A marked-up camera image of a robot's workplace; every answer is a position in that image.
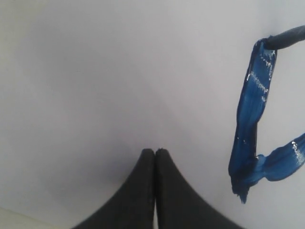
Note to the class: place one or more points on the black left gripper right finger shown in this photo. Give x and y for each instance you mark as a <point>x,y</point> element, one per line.
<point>178,204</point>

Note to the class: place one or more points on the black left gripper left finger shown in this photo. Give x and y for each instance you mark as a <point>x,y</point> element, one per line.
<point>132,206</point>

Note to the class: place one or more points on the black paintbrush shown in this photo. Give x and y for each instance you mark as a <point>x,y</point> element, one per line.
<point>285,39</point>

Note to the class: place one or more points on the white paper sheet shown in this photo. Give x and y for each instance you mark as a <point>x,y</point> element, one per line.
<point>85,85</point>

